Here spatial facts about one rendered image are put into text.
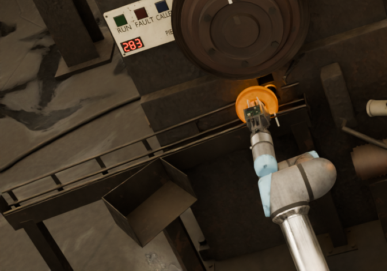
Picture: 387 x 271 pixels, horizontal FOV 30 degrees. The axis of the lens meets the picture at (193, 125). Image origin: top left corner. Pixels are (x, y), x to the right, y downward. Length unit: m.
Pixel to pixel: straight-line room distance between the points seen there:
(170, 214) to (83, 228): 1.30
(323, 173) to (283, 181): 0.12
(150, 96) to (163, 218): 0.48
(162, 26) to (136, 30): 0.10
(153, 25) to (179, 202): 0.64
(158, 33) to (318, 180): 0.88
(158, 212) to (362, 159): 0.76
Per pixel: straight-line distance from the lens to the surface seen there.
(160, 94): 2.75
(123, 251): 3.55
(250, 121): 2.55
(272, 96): 2.66
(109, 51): 5.49
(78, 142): 4.58
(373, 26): 2.68
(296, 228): 2.09
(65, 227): 3.92
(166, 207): 2.64
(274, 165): 2.42
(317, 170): 2.12
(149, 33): 2.65
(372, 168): 2.65
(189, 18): 2.44
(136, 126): 4.43
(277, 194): 2.10
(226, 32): 2.39
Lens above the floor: 2.13
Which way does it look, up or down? 31 degrees down
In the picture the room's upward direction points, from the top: 24 degrees counter-clockwise
